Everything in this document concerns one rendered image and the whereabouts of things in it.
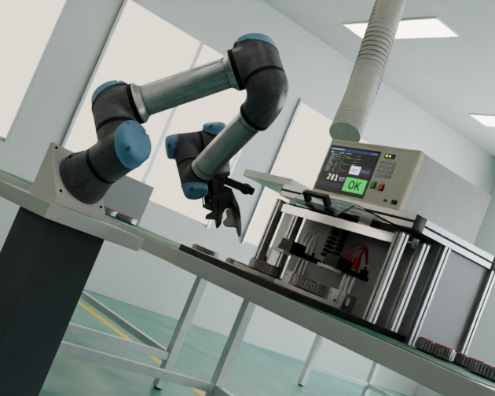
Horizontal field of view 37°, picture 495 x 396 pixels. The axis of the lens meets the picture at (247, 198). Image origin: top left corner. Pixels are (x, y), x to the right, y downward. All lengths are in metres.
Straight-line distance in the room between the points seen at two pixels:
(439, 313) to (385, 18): 2.07
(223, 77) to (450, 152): 7.84
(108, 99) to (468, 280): 1.26
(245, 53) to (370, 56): 2.01
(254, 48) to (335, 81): 6.37
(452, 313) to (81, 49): 5.05
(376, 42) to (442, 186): 1.69
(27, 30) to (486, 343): 6.40
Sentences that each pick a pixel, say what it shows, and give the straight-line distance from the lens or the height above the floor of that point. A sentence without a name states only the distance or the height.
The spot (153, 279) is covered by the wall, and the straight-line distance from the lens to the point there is 7.48.
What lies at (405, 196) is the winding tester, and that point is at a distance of 2.37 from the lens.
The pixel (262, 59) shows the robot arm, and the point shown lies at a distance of 2.02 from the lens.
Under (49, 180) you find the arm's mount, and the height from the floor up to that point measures 0.80.
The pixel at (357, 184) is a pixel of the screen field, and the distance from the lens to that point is 2.53.
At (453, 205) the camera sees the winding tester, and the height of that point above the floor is 1.22.
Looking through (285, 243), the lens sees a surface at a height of 0.91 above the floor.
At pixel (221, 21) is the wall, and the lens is 7.56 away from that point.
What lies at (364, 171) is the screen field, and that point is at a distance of 2.53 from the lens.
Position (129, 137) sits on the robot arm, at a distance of 1.99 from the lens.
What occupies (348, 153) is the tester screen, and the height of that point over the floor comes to 1.27.
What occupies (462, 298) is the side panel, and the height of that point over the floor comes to 0.95.
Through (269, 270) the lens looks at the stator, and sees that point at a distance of 2.46.
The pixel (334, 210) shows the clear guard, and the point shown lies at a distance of 2.14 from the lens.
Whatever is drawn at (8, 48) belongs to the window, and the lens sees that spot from 6.72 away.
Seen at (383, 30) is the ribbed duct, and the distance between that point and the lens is 4.09.
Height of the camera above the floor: 0.79
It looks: 5 degrees up
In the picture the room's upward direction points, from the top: 22 degrees clockwise
